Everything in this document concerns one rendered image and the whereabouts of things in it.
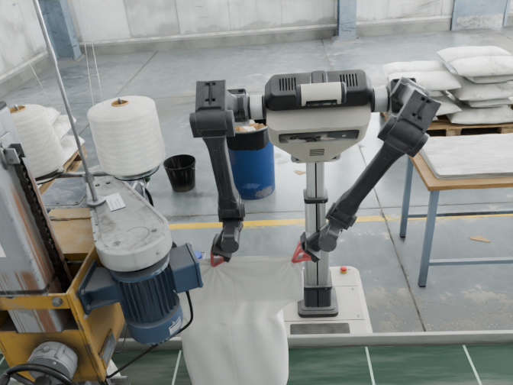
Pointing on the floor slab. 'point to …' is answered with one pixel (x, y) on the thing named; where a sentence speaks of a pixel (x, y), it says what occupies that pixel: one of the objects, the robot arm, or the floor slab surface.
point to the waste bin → (253, 163)
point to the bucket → (181, 172)
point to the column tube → (27, 250)
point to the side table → (445, 211)
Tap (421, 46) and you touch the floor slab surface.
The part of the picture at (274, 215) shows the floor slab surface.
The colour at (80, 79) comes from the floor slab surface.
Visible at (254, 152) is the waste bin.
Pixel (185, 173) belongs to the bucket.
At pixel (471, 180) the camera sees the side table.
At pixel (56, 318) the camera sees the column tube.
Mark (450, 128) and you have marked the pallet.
